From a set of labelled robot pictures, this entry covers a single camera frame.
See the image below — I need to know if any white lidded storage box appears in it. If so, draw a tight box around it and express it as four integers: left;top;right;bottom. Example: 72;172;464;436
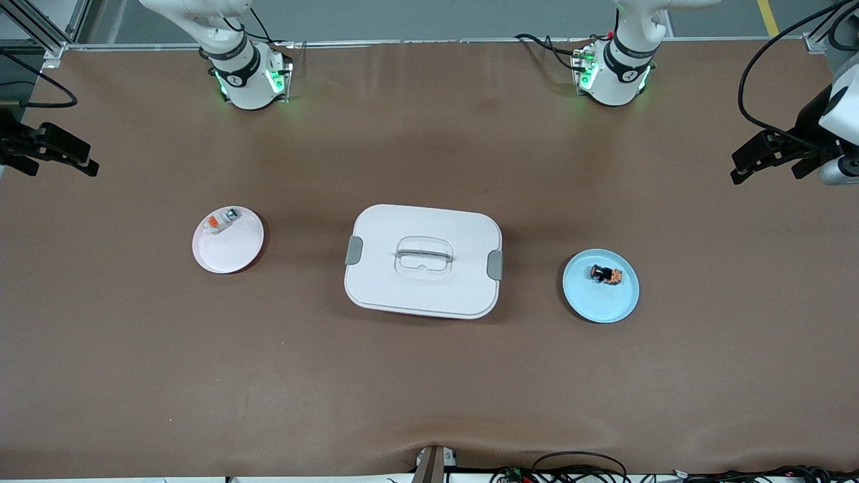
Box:
344;204;504;320

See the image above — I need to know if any silver table edge rail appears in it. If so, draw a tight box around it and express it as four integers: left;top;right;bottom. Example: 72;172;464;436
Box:
67;37;806;51

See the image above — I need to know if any white orange switch module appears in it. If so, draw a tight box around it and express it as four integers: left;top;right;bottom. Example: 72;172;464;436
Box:
205;208;241;235

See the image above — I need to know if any metal table edge bracket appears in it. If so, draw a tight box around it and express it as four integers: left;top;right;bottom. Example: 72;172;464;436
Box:
411;446;458;483

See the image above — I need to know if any black base power cable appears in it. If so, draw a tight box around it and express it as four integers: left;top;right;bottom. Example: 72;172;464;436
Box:
513;34;578;71

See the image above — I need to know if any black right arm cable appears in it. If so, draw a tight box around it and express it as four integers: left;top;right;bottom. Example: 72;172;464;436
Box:
0;50;78;109

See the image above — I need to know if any pink round plate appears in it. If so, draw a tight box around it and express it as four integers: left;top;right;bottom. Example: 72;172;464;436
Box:
192;205;265;274

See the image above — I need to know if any light blue round plate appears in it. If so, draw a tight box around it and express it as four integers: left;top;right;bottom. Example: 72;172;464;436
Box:
562;248;640;325

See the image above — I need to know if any black cable bundle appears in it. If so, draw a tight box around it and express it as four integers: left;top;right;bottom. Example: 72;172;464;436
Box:
490;451;859;483

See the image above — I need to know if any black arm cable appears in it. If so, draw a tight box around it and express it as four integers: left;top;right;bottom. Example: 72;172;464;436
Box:
738;0;859;145
0;50;78;109

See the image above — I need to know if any brown table mat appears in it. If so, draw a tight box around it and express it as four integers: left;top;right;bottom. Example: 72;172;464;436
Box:
0;39;859;480

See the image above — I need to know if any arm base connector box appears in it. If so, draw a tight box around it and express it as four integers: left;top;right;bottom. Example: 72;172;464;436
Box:
570;46;598;91

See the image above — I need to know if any aluminium frame post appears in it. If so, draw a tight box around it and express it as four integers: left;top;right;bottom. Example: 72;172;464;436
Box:
0;0;91;61
803;0;859;54

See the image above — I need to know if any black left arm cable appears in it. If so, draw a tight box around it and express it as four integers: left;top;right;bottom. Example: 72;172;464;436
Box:
738;0;859;145

